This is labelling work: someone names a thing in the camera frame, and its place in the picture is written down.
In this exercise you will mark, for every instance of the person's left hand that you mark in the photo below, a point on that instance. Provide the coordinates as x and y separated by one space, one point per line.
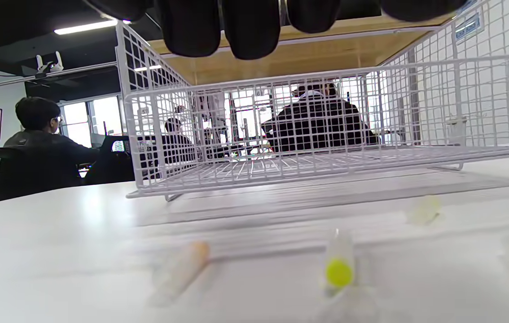
191 27

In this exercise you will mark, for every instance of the yellow capped clear tube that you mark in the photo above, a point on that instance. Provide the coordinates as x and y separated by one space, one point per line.
339 264

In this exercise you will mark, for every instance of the yellow highlighter cap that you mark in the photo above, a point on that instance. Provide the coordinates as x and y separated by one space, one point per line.
423 209

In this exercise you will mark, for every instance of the ceiling light strip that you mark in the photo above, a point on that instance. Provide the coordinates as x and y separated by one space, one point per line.
86 27

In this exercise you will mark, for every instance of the black mesh office chair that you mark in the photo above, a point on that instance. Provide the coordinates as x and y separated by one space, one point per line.
21 175

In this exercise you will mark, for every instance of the clear water bottle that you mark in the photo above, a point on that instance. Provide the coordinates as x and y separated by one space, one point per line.
454 130

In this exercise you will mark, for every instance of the white metal frame pole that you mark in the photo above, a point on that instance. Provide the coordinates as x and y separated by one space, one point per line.
57 72

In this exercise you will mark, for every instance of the white clip mount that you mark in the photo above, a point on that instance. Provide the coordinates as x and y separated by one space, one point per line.
50 65

